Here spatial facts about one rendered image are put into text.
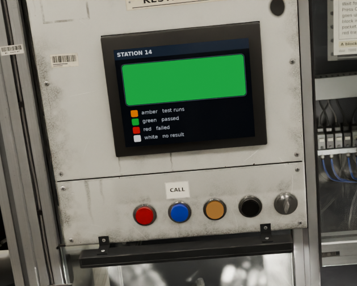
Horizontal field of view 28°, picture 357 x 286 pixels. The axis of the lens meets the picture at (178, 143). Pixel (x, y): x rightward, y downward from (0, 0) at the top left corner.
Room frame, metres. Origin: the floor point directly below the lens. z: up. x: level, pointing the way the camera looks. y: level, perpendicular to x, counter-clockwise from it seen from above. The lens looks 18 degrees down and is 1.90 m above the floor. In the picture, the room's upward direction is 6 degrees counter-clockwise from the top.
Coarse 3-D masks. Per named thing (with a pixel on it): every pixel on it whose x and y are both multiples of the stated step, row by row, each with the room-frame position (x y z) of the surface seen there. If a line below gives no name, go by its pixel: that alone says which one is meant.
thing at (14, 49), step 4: (20, 44) 1.14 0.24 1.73; (0, 48) 1.14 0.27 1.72; (4, 48) 1.14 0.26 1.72; (8, 48) 1.14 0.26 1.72; (12, 48) 1.14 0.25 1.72; (16, 48) 1.14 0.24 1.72; (20, 48) 1.14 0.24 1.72; (4, 52) 1.14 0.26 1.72; (8, 52) 1.14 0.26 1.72; (12, 52) 1.14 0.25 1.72; (16, 52) 1.14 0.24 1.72; (20, 52) 1.14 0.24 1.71
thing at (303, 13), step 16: (304, 0) 1.12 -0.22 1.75; (304, 16) 1.12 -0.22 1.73; (304, 32) 1.12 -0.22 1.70; (304, 48) 1.12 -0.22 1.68; (304, 64) 1.12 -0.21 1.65; (304, 80) 1.12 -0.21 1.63; (304, 96) 1.12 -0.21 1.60; (304, 112) 1.12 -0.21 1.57; (304, 128) 1.12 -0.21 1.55; (304, 144) 1.12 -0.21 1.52; (304, 160) 1.13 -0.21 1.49; (304, 272) 1.12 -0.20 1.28
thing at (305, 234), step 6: (306, 228) 1.12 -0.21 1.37; (306, 234) 1.12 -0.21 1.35; (306, 240) 1.12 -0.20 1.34; (306, 246) 1.12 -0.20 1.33; (306, 252) 1.12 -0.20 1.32; (306, 258) 1.12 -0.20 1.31; (306, 264) 1.12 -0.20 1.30; (306, 270) 1.12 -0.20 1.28; (306, 276) 1.12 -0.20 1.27; (306, 282) 1.12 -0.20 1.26
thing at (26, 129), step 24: (0, 0) 1.14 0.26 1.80; (0, 24) 1.15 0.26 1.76; (24, 24) 1.17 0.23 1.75; (24, 48) 1.14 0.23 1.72; (24, 72) 1.14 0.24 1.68; (24, 96) 1.14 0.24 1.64; (24, 120) 1.15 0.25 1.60; (24, 144) 1.14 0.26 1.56; (24, 168) 1.15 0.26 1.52; (48, 168) 1.17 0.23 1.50; (24, 192) 1.15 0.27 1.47; (48, 192) 1.14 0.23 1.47; (48, 216) 1.14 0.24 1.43; (48, 240) 1.14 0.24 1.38; (48, 264) 1.15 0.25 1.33
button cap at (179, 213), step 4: (180, 204) 1.12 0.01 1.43; (172, 208) 1.12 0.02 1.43; (176, 208) 1.11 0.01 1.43; (180, 208) 1.11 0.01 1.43; (184, 208) 1.11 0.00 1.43; (172, 212) 1.11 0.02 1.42; (176, 212) 1.11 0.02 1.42; (180, 212) 1.11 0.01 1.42; (184, 212) 1.11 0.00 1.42; (172, 216) 1.11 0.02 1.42; (176, 216) 1.11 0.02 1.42; (180, 216) 1.11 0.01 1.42; (184, 216) 1.11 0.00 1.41; (176, 220) 1.11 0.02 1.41; (180, 220) 1.11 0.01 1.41
